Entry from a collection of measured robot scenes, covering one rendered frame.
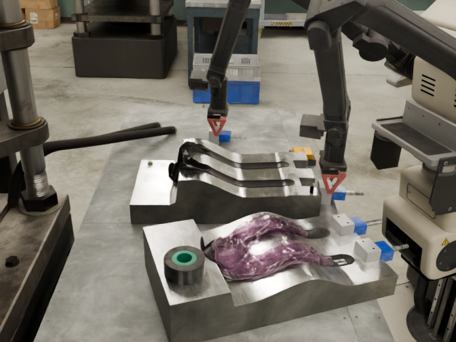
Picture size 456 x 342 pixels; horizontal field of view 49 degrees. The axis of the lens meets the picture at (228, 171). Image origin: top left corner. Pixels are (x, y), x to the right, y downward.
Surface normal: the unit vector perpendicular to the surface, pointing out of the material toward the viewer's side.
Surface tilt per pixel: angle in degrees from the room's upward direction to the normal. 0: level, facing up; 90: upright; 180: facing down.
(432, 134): 90
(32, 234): 0
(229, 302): 90
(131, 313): 0
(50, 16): 88
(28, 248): 0
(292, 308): 90
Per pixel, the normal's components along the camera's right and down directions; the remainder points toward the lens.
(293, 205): 0.04, 0.47
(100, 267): 0.03, -0.89
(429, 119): -0.95, 0.13
